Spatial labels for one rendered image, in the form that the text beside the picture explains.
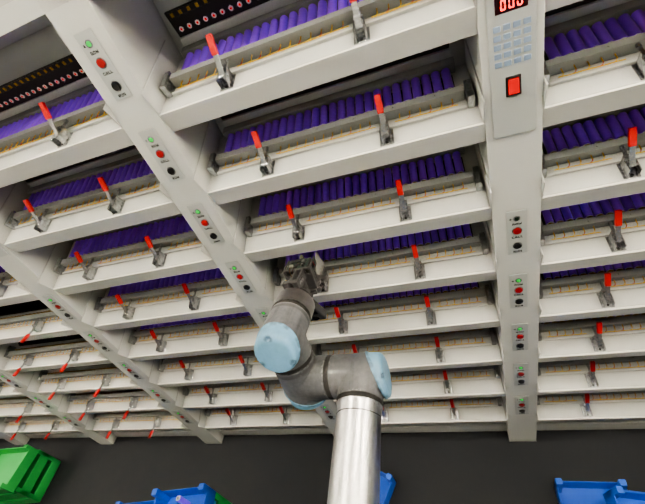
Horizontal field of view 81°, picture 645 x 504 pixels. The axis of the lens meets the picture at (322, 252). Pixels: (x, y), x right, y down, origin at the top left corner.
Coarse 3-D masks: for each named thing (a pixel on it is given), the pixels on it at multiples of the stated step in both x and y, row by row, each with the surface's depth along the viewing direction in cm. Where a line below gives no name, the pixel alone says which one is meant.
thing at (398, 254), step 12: (456, 240) 97; (468, 240) 96; (384, 252) 103; (396, 252) 101; (408, 252) 100; (420, 252) 100; (432, 252) 99; (468, 252) 96; (336, 264) 106; (348, 264) 106; (360, 264) 106
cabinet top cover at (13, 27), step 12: (24, 0) 66; (0, 12) 68; (12, 12) 67; (24, 12) 67; (36, 12) 67; (0, 24) 69; (12, 24) 69; (24, 24) 69; (36, 24) 76; (48, 24) 85; (0, 36) 71; (12, 36) 78; (24, 36) 87; (0, 48) 90
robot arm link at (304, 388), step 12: (312, 360) 78; (324, 360) 78; (276, 372) 77; (288, 372) 76; (300, 372) 76; (312, 372) 77; (288, 384) 77; (300, 384) 77; (312, 384) 76; (288, 396) 80; (300, 396) 78; (312, 396) 77; (324, 396) 77; (300, 408) 80; (312, 408) 80
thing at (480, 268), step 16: (480, 224) 99; (480, 240) 96; (432, 256) 100; (448, 256) 98; (480, 256) 95; (272, 272) 113; (336, 272) 108; (368, 272) 104; (384, 272) 102; (400, 272) 101; (432, 272) 97; (448, 272) 96; (464, 272) 94; (480, 272) 93; (496, 272) 92; (272, 288) 111; (336, 288) 105; (352, 288) 103; (368, 288) 102; (384, 288) 101; (400, 288) 101; (416, 288) 101
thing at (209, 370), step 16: (240, 352) 146; (160, 368) 155; (176, 368) 155; (192, 368) 152; (208, 368) 150; (224, 368) 147; (240, 368) 145; (256, 368) 142; (160, 384) 154; (176, 384) 154; (192, 384) 153
